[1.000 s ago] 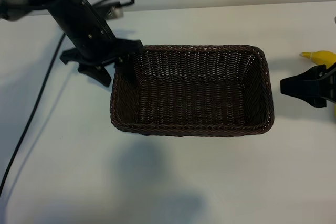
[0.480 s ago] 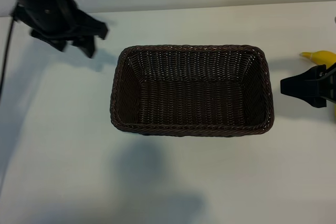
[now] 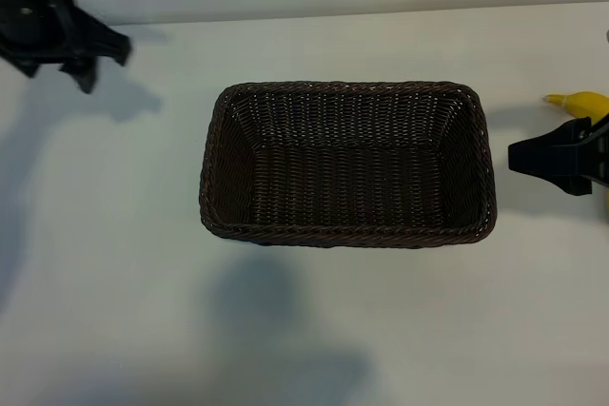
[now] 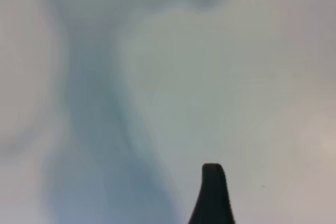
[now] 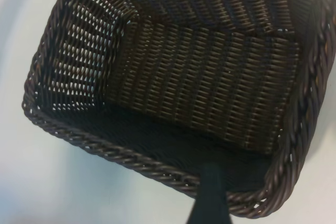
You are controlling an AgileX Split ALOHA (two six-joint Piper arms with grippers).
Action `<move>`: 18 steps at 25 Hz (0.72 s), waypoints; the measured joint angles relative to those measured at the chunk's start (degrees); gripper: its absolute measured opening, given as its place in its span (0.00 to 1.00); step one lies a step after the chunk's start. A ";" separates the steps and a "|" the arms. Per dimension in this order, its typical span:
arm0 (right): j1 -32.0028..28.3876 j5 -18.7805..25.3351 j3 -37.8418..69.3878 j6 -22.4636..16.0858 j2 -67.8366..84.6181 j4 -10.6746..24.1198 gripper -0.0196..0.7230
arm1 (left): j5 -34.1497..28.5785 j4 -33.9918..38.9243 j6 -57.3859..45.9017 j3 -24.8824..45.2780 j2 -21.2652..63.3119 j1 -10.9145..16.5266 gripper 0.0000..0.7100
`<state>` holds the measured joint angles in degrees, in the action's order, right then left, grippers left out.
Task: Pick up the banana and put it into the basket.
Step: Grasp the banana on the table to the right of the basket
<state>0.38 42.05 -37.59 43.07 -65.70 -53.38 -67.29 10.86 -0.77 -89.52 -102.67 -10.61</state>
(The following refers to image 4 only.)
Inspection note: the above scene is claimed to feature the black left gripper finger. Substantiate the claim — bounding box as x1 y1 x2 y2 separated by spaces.
187 163 236 224

